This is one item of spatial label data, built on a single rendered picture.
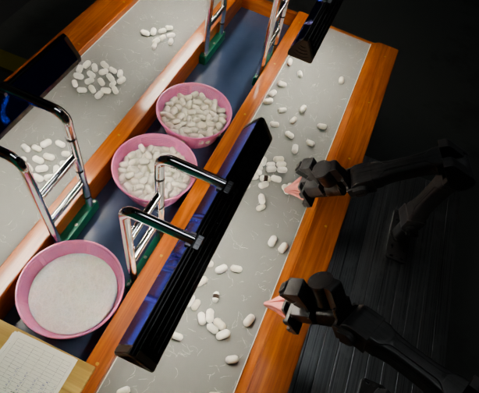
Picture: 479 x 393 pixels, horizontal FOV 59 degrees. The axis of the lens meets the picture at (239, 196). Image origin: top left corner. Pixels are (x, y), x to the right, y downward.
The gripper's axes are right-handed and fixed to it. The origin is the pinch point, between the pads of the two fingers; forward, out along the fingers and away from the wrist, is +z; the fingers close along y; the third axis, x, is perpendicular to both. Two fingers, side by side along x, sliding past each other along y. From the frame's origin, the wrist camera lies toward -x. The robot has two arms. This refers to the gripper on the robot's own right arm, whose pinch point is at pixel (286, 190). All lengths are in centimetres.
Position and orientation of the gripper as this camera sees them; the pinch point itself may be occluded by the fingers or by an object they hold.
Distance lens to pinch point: 136.8
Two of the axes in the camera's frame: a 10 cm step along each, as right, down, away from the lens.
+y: -3.9, 7.5, -5.3
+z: -7.7, 0.6, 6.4
